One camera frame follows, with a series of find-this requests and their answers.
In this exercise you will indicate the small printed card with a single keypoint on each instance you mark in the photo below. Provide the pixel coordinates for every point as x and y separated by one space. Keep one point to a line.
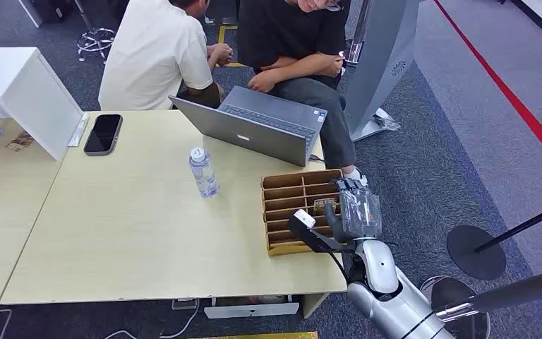
20 141

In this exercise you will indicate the white under-desk tray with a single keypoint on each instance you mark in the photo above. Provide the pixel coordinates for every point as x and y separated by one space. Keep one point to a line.
252 309

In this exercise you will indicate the grey open laptop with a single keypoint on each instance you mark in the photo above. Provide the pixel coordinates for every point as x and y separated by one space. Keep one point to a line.
252 131

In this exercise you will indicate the cardboard slotted organizer box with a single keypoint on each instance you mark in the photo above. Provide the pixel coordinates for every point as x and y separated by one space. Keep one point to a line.
289 206

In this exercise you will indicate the chrome stanchion post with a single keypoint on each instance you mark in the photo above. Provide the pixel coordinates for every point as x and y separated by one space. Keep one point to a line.
500 295

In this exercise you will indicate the white cabinet box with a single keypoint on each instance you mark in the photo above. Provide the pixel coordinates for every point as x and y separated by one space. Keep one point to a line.
23 89

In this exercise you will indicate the yellow floor tape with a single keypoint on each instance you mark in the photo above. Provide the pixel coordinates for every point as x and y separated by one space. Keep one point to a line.
222 42
261 335

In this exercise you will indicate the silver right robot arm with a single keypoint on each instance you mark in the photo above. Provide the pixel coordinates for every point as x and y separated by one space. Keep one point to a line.
392 299

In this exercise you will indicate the seated person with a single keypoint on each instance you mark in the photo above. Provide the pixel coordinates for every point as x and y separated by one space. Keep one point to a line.
154 56
294 37

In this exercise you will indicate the black smartphone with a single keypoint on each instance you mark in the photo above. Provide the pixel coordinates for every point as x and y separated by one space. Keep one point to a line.
103 134

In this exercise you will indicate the clear plastic wrapper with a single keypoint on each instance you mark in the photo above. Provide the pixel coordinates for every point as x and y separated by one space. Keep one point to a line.
387 121

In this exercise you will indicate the silver kiosk stand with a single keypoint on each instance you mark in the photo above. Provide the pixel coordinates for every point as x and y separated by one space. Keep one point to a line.
383 61

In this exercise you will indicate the person's hand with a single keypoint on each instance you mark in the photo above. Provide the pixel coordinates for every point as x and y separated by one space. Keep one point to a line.
222 54
332 65
261 82

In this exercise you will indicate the white flat strip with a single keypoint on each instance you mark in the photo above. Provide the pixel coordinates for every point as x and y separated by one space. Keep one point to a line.
79 130

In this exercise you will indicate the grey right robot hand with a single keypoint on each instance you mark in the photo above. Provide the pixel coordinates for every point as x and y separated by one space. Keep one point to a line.
360 213

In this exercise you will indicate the chrome chair base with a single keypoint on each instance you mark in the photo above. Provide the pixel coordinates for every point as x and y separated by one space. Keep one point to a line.
94 42

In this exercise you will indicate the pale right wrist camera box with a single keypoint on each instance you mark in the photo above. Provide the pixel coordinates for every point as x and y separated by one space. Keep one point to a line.
304 218

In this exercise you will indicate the clear plastic water bottle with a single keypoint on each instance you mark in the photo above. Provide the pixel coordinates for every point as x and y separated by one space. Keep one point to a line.
203 175

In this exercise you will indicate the black stanchion post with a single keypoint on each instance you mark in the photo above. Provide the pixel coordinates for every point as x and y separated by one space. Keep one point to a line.
476 252

